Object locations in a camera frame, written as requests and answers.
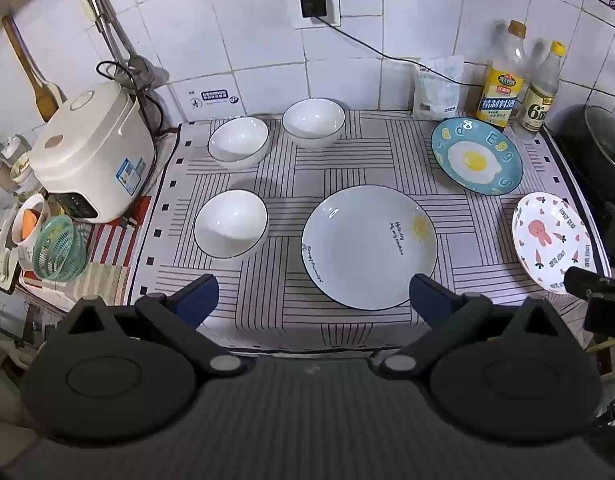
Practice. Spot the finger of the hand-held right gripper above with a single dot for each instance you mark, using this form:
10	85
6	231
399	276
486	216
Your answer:
585	280

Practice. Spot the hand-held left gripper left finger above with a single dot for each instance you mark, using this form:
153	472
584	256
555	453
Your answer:
200	297

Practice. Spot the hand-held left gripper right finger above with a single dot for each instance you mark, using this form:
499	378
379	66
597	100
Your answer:
430	297

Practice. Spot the white pink rabbit print plate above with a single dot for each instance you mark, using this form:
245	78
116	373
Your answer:
552	240

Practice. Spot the white bowl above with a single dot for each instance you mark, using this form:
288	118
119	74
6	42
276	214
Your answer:
231	223
237	139
313	119

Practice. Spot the blue fried egg print plate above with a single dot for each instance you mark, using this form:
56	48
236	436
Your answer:
475	157

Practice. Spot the large white sun print plate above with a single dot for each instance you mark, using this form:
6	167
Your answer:
370	247

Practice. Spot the red striped cloth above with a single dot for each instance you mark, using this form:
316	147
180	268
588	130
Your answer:
112	245

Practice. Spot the striped white tablecloth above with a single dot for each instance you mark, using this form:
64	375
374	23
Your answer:
287	200

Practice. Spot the black wok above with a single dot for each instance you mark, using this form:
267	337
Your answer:
592	145

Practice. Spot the green plastic basket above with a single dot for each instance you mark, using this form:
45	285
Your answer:
60	250

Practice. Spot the white rice cooker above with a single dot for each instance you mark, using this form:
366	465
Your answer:
92	155

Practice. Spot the white cup with orange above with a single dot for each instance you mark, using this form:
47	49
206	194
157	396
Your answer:
30	225

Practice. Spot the clear vinegar bottle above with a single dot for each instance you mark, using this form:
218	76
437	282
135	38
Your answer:
540	100

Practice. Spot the yellow label cooking wine bottle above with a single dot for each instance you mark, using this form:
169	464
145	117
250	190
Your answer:
502	90

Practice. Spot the white seasoning bag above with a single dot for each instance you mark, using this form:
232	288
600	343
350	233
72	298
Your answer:
437	90

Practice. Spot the small white jar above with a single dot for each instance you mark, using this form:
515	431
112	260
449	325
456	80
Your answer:
15	160

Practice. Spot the metal ladle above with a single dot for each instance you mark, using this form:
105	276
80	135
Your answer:
132	65

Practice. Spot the wooden spatula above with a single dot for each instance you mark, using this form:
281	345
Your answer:
40	92

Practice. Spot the blue print wall sticker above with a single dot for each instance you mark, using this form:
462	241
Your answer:
212	98

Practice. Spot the dark wall sticker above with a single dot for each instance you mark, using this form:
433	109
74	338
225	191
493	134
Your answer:
601	2

